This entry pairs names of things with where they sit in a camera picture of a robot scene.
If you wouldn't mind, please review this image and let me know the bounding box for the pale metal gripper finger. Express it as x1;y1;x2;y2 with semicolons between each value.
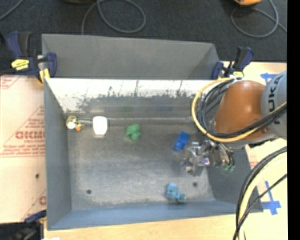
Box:
179;158;211;177
186;141;209;161

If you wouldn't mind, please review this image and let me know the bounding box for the blue plastic block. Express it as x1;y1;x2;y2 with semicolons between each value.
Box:
173;130;191;152

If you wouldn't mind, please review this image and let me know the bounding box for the light blue toy animal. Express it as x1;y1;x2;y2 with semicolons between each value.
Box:
165;182;187;205

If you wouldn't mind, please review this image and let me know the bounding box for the green toy figure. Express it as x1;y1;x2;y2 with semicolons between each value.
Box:
124;123;142;143

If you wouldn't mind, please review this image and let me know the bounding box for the grey metal bin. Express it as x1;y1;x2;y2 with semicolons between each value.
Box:
41;33;264;231

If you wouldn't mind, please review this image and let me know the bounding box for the white cup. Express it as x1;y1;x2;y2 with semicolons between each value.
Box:
92;115;109;136

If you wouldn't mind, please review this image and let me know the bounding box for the white and orange toy animal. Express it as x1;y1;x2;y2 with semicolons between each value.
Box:
65;115;86;133

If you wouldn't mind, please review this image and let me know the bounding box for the brown cardboard board red print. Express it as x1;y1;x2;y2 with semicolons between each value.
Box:
0;60;288;225

